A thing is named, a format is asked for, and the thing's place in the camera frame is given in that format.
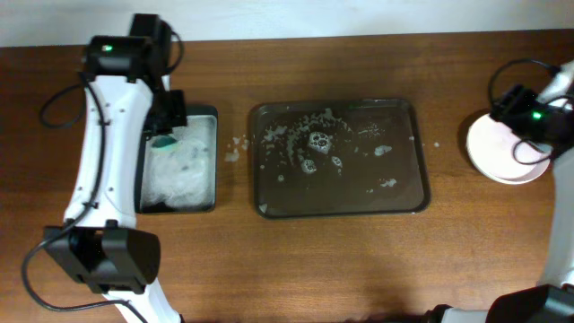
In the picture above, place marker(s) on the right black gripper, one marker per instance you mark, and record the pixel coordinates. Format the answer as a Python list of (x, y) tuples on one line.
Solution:
[(506, 104)]

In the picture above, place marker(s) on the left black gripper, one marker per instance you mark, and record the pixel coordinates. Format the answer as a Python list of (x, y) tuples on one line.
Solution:
[(166, 118)]

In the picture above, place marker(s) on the green yellow sponge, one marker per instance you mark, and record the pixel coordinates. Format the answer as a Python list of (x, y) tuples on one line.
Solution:
[(162, 143)]

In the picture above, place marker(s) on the light blue plate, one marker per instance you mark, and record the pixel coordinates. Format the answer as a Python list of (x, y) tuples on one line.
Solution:
[(529, 177)]

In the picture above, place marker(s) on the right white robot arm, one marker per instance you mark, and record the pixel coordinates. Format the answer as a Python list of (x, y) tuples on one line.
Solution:
[(552, 299)]

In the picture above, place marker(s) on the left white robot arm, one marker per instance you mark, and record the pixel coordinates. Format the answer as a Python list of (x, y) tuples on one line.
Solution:
[(128, 100)]

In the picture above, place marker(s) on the black soapy water tray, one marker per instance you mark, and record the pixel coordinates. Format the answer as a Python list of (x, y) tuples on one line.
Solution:
[(182, 179)]

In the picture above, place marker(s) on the dark brown serving tray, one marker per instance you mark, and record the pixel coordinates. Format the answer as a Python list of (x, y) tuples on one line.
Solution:
[(321, 158)]

